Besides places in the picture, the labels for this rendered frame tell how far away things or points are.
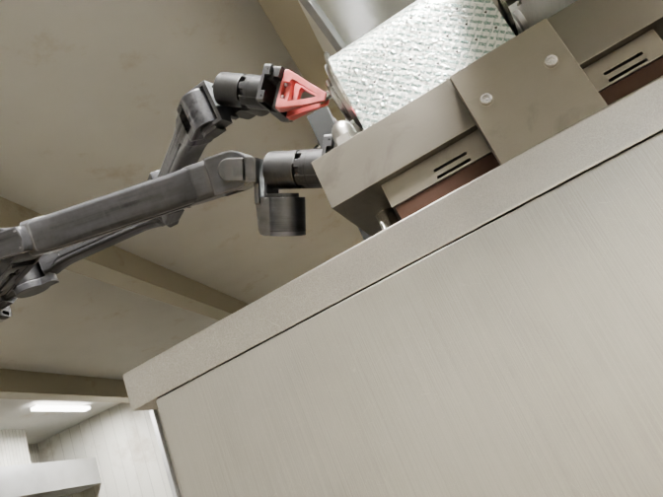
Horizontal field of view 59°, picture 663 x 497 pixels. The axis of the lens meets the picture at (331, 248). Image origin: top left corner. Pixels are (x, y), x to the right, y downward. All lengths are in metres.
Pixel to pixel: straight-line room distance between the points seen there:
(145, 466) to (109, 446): 0.84
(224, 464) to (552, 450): 0.28
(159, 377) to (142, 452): 10.70
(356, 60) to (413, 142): 0.33
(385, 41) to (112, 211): 0.48
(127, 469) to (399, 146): 11.01
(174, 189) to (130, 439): 10.61
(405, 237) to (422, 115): 0.15
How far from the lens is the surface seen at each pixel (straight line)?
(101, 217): 0.95
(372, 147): 0.61
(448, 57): 0.86
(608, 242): 0.49
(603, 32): 0.62
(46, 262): 1.53
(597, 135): 0.51
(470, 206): 0.50
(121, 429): 11.54
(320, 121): 1.29
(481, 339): 0.48
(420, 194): 0.59
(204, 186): 0.88
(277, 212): 0.86
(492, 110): 0.57
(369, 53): 0.90
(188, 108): 1.08
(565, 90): 0.57
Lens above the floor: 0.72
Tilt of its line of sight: 21 degrees up
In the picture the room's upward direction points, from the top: 24 degrees counter-clockwise
